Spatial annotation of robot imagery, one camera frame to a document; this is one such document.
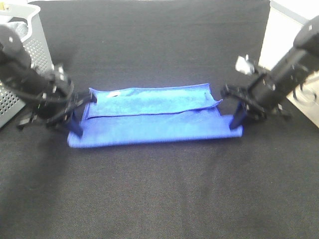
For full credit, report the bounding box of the white plastic storage crate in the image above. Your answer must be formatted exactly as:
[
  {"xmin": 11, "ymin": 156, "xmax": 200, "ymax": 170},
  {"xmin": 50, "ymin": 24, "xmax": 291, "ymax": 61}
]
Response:
[{"xmin": 259, "ymin": 0, "xmax": 319, "ymax": 126}]

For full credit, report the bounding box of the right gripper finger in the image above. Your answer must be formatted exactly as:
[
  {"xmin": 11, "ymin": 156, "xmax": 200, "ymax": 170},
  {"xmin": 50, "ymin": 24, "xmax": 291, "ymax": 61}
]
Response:
[
  {"xmin": 220, "ymin": 84, "xmax": 241, "ymax": 99},
  {"xmin": 229, "ymin": 103, "xmax": 247, "ymax": 129}
]

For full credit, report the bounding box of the blue microfiber towel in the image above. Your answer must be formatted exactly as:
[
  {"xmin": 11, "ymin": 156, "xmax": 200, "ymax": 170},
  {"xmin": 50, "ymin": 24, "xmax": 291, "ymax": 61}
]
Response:
[{"xmin": 68, "ymin": 83, "xmax": 243, "ymax": 148}]

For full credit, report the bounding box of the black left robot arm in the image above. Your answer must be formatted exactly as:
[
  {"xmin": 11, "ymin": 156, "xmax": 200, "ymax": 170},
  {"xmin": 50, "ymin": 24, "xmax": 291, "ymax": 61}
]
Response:
[{"xmin": 0, "ymin": 24, "xmax": 97, "ymax": 137}]

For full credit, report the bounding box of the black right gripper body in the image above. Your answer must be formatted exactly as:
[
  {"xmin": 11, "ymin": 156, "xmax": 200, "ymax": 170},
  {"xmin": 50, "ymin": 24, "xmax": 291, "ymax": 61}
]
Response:
[{"xmin": 220, "ymin": 67, "xmax": 294, "ymax": 122}]

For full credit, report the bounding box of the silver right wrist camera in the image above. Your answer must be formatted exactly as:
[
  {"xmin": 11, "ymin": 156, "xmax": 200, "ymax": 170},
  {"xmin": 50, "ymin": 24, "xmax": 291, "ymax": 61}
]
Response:
[{"xmin": 235, "ymin": 54, "xmax": 257, "ymax": 75}]

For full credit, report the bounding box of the grey cloth in basket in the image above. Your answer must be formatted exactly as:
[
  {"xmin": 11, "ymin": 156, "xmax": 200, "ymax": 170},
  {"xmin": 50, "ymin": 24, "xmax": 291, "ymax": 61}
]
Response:
[{"xmin": 5, "ymin": 21, "xmax": 28, "ymax": 41}]

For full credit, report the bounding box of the grey perforated plastic basket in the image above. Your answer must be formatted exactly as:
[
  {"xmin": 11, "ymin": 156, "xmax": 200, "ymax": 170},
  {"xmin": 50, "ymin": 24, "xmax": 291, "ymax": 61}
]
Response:
[{"xmin": 0, "ymin": 2, "xmax": 52, "ymax": 126}]

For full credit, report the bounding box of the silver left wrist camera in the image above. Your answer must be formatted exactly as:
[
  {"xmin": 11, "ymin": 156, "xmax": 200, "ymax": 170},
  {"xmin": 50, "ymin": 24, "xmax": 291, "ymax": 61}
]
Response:
[{"xmin": 51, "ymin": 64, "xmax": 68, "ymax": 81}]

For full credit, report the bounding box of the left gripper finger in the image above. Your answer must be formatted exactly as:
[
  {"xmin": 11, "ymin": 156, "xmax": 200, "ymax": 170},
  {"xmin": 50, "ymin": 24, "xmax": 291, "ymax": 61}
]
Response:
[
  {"xmin": 67, "ymin": 111, "xmax": 83, "ymax": 137},
  {"xmin": 74, "ymin": 91, "xmax": 97, "ymax": 108}
]

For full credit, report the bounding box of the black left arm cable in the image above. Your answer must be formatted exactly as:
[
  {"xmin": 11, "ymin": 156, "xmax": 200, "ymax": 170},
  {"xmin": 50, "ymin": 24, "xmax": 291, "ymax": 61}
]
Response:
[{"xmin": 4, "ymin": 74, "xmax": 75, "ymax": 122}]

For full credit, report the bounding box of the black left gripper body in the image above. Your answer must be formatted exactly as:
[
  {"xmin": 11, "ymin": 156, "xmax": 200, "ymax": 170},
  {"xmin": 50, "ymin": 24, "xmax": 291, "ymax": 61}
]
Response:
[{"xmin": 16, "ymin": 67, "xmax": 76, "ymax": 131}]

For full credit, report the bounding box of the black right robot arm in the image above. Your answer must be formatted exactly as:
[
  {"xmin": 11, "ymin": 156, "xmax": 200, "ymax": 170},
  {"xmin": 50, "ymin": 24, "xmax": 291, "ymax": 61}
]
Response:
[{"xmin": 221, "ymin": 16, "xmax": 319, "ymax": 129}]

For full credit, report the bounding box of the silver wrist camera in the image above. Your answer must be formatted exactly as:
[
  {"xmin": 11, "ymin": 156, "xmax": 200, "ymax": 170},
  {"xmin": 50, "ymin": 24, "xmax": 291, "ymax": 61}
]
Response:
[
  {"xmin": 51, "ymin": 64, "xmax": 68, "ymax": 81},
  {"xmin": 235, "ymin": 54, "xmax": 257, "ymax": 75}
]

